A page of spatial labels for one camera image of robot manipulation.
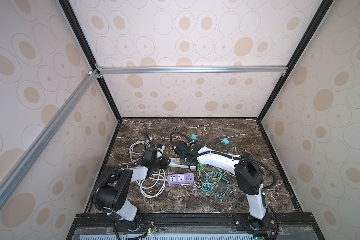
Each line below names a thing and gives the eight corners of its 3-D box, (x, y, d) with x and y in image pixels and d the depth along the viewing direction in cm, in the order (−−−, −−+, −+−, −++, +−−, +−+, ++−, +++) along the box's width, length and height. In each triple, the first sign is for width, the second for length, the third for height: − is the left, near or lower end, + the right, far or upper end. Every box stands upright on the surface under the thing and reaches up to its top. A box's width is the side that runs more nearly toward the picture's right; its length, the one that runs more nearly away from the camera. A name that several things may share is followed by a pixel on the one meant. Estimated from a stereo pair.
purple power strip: (167, 184, 88) (166, 182, 86) (167, 175, 92) (167, 173, 89) (194, 184, 88) (195, 182, 86) (194, 175, 92) (194, 173, 89)
